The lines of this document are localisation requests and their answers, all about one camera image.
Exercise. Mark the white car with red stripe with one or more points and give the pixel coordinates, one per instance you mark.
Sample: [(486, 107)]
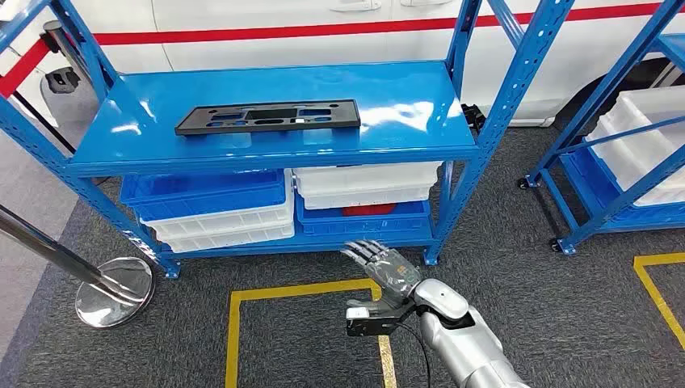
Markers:
[(321, 48)]

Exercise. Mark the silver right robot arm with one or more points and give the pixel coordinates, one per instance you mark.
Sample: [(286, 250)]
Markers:
[(465, 342)]

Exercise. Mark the black plastic panel part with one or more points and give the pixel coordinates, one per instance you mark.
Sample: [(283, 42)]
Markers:
[(188, 126)]

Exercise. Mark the blue metal shelf rack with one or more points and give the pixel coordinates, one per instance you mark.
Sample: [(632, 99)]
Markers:
[(401, 107)]

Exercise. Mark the black ribbed object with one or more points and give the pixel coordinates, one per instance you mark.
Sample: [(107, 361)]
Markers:
[(473, 118)]

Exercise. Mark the thin black pole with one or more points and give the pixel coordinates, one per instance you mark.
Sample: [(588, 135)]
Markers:
[(45, 123)]

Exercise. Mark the blue wheeled shelf rack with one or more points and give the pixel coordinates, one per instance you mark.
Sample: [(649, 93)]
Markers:
[(588, 214)]

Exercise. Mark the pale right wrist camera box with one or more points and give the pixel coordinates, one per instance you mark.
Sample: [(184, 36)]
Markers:
[(366, 321)]

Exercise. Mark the belt post with black head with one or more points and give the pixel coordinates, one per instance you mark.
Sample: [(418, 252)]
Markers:
[(53, 35)]

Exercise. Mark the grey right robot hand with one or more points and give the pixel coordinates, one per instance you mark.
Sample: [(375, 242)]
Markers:
[(390, 273)]

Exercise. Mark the red item in bin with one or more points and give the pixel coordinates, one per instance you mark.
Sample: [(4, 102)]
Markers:
[(369, 210)]

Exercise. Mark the blue plastic bin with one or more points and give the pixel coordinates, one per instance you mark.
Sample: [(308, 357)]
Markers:
[(364, 224), (594, 182), (203, 193)]

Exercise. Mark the chrome stanchion post with base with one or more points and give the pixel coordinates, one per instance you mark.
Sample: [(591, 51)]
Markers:
[(115, 292)]

